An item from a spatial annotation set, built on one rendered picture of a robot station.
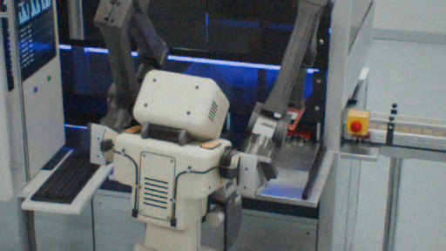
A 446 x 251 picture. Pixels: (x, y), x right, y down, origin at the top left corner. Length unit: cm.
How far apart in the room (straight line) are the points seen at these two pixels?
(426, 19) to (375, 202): 322
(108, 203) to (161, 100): 126
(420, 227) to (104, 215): 176
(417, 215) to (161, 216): 254
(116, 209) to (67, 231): 25
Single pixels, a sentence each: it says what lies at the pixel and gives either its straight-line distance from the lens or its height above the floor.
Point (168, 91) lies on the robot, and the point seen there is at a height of 135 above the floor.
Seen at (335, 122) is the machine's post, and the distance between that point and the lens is 294.
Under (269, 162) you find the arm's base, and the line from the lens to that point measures 208.
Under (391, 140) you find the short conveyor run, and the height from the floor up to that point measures 91.
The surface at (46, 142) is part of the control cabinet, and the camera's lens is 305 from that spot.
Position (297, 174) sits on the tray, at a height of 90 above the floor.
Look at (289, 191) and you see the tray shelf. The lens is 268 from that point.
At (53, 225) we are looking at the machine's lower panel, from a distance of 349.
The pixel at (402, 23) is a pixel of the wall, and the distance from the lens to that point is 757.
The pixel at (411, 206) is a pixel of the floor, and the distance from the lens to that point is 461.
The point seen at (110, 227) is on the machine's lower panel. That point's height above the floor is 44.
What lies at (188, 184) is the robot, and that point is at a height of 115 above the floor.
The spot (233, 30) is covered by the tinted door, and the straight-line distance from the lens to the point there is 292.
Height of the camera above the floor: 208
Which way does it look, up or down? 22 degrees down
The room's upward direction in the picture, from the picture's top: 1 degrees clockwise
